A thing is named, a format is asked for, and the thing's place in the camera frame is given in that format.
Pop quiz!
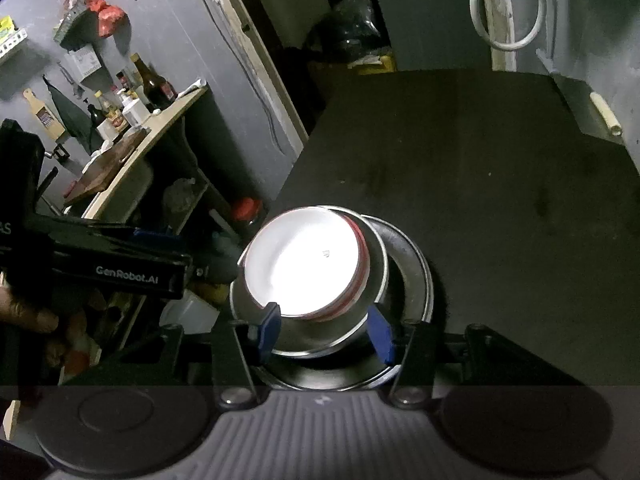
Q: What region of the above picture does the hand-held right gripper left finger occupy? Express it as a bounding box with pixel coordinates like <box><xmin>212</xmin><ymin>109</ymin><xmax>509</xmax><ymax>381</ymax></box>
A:
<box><xmin>157</xmin><ymin>301</ymin><xmax>282</xmax><ymax>408</ymax></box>

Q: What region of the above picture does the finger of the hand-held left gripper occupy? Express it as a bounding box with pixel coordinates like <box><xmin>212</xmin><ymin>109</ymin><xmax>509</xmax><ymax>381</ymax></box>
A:
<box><xmin>186</xmin><ymin>241</ymin><xmax>244</xmax><ymax>287</ymax></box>
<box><xmin>49</xmin><ymin>216</ymin><xmax>194</xmax><ymax>267</ymax></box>

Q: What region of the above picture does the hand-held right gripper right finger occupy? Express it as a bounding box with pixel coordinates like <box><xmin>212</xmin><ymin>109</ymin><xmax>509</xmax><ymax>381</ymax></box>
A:
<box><xmin>365</xmin><ymin>304</ymin><xmax>506</xmax><ymax>408</ymax></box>

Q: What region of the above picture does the deep steel bowl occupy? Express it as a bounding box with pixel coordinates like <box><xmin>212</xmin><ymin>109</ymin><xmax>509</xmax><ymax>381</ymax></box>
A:
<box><xmin>228</xmin><ymin>205</ymin><xmax>391</xmax><ymax>361</ymax></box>

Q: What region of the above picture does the large steel plate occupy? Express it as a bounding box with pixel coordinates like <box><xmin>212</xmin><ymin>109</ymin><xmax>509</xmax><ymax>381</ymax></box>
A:
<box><xmin>252</xmin><ymin>214</ymin><xmax>437</xmax><ymax>394</ymax></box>

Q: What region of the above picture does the person's left hand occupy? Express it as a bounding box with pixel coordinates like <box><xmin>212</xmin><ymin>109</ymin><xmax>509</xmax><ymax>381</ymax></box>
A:
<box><xmin>0</xmin><ymin>285</ymin><xmax>60</xmax><ymax>334</ymax></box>

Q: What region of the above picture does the red lid jar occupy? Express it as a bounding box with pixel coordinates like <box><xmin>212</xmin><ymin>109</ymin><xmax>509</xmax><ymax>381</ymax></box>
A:
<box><xmin>232</xmin><ymin>197</ymin><xmax>264</xmax><ymax>226</ymax></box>

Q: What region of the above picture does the dark wooden cutting board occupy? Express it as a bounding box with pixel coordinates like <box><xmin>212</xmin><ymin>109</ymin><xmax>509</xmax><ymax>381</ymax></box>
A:
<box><xmin>62</xmin><ymin>130</ymin><xmax>154</xmax><ymax>206</ymax></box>

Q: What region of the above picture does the yellow label oil bottle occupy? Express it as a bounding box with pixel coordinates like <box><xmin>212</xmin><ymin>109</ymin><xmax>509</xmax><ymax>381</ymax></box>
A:
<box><xmin>94</xmin><ymin>91</ymin><xmax>129</xmax><ymax>134</ymax></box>

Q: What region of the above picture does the small dark bottle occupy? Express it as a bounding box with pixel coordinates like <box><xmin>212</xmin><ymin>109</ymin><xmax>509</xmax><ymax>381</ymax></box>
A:
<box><xmin>85</xmin><ymin>100</ymin><xmax>108</xmax><ymax>131</ymax></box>

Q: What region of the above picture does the white pump bottle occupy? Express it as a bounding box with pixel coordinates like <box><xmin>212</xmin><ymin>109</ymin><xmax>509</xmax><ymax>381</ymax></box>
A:
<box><xmin>119</xmin><ymin>90</ymin><xmax>154</xmax><ymax>129</ymax></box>

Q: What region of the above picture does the wooden counter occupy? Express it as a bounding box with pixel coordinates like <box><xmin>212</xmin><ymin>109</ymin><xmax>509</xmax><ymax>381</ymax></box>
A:
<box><xmin>62</xmin><ymin>85</ymin><xmax>211</xmax><ymax>221</ymax></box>

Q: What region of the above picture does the dark green hanging cloth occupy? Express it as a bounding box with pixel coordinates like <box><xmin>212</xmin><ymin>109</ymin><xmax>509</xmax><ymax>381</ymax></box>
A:
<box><xmin>42</xmin><ymin>76</ymin><xmax>96</xmax><ymax>154</ymax></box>

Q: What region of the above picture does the large dark glass bottle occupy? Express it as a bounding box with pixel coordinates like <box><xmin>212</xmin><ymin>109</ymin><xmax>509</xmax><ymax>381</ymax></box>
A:
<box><xmin>129</xmin><ymin>52</ymin><xmax>176</xmax><ymax>106</ymax></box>

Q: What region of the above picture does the white paper bag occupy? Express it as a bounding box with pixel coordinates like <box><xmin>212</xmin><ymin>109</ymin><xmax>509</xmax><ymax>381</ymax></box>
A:
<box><xmin>67</xmin><ymin>45</ymin><xmax>104</xmax><ymax>81</ymax></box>

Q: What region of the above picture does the red plastic bag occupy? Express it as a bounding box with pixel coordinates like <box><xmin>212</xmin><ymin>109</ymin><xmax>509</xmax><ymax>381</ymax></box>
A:
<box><xmin>84</xmin><ymin>0</ymin><xmax>126</xmax><ymax>39</ymax></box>

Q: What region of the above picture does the black plastic bag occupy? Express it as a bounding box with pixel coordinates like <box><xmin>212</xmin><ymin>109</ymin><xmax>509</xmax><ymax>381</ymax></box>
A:
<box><xmin>304</xmin><ymin>0</ymin><xmax>391</xmax><ymax>69</ymax></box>

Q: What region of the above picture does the cream rolled sheet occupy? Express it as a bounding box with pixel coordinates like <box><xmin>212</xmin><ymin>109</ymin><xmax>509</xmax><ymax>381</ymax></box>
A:
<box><xmin>588</xmin><ymin>91</ymin><xmax>625</xmax><ymax>137</ymax></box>

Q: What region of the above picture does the grey cabinet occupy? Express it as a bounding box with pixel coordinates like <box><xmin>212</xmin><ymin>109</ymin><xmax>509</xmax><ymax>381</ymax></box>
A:
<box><xmin>372</xmin><ymin>0</ymin><xmax>494</xmax><ymax>74</ymax></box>

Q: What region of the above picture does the grey wall cable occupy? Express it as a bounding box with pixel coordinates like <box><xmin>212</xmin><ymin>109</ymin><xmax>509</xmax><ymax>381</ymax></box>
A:
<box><xmin>192</xmin><ymin>0</ymin><xmax>289</xmax><ymax>154</ymax></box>

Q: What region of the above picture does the door frame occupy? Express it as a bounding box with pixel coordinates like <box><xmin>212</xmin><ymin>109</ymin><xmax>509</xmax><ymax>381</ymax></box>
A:
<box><xmin>199</xmin><ymin>0</ymin><xmax>311</xmax><ymax>162</ymax></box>

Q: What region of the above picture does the wire wall rack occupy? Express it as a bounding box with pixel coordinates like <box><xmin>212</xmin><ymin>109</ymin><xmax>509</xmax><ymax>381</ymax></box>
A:
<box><xmin>52</xmin><ymin>7</ymin><xmax>99</xmax><ymax>51</ymax></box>

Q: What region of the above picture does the white wall shelf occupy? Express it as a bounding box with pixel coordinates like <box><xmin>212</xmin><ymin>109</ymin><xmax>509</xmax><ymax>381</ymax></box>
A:
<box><xmin>0</xmin><ymin>15</ymin><xmax>29</xmax><ymax>61</ymax></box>

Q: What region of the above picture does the white hose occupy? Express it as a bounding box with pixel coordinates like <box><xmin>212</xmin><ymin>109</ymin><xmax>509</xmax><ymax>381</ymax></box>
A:
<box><xmin>469</xmin><ymin>0</ymin><xmax>549</xmax><ymax>54</ymax></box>

